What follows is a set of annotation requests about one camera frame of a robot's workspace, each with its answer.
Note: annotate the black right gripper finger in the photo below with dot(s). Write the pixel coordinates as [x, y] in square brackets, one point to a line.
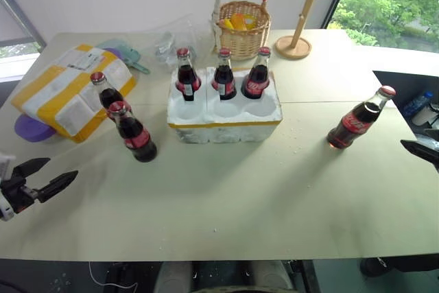
[433, 134]
[425, 154]

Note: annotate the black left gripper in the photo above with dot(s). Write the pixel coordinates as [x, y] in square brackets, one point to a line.
[19, 195]

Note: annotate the yellow white package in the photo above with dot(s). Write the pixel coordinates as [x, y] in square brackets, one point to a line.
[61, 101]

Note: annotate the glass cola bottle red cap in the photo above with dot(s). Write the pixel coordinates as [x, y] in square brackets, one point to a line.
[108, 95]
[224, 80]
[137, 137]
[255, 82]
[355, 123]
[187, 78]

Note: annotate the white foam bottle holder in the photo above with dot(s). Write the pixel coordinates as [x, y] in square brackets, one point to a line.
[226, 128]

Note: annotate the white cup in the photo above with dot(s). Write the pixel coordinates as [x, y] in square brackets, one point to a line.
[425, 116]

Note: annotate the blue cap water bottle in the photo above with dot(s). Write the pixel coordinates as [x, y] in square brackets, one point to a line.
[416, 104]

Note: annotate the purple round plastic container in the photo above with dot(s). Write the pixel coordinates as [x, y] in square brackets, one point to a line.
[31, 130]

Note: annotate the dark storage bin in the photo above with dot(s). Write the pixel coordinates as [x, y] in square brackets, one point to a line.
[404, 87]

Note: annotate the black rounded shape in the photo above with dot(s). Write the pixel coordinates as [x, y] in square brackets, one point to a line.
[401, 265]

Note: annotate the teal plastic scoop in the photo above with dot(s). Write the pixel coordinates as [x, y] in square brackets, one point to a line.
[132, 56]

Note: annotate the grey rounded shape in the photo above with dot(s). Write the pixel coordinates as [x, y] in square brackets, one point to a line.
[272, 276]
[173, 277]

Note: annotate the wooden tree rack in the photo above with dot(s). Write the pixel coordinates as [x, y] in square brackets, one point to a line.
[295, 44]

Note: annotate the clear plastic bag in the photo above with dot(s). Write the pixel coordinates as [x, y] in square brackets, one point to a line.
[178, 34]

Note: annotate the yellow fruit toys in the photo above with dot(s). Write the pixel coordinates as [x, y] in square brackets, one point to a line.
[240, 21]

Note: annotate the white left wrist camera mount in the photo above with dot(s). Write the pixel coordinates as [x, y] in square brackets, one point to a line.
[4, 209]

